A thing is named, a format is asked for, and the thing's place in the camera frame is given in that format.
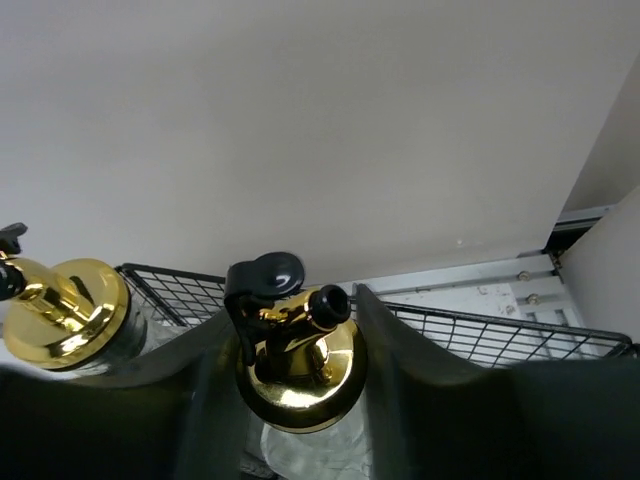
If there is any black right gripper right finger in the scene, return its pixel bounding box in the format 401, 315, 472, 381
354, 285, 639, 479

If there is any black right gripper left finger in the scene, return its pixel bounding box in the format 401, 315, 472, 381
1, 313, 249, 479

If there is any glass oil bottle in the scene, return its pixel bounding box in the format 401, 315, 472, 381
224, 252, 372, 479
1, 223, 149, 375

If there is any black wire rack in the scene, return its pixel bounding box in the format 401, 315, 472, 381
116, 263, 639, 367

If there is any aluminium side rail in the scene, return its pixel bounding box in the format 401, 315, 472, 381
362, 205, 613, 328

